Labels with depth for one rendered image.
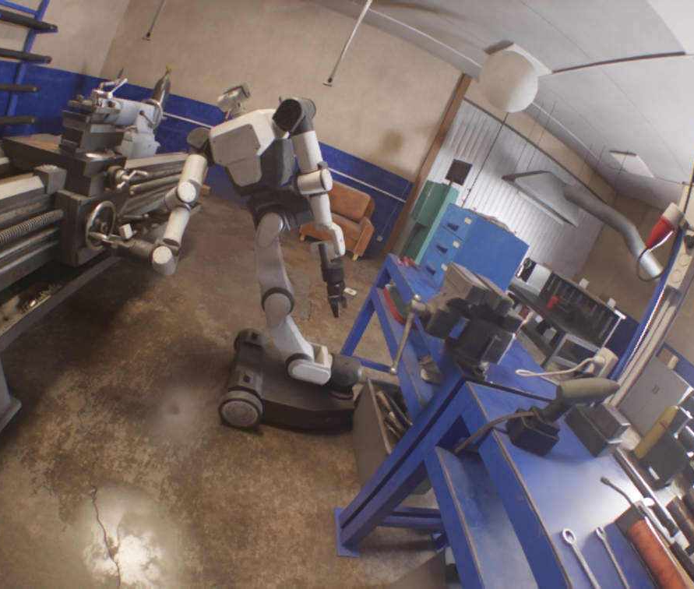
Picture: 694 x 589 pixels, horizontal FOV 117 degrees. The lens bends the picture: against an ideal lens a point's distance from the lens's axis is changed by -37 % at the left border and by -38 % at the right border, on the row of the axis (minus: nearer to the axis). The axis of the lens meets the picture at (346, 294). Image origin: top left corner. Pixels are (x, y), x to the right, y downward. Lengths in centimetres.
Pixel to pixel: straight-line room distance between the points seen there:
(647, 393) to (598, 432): 488
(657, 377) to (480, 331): 511
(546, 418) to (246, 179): 119
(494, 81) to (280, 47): 313
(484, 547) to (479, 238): 123
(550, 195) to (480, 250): 371
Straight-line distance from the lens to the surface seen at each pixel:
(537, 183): 507
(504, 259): 168
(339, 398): 173
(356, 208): 496
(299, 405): 160
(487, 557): 82
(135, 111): 217
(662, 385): 585
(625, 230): 517
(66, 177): 150
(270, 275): 142
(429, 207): 474
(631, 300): 701
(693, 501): 198
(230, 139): 128
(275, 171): 127
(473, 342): 95
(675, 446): 444
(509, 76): 401
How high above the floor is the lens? 121
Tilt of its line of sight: 20 degrees down
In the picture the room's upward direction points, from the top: 25 degrees clockwise
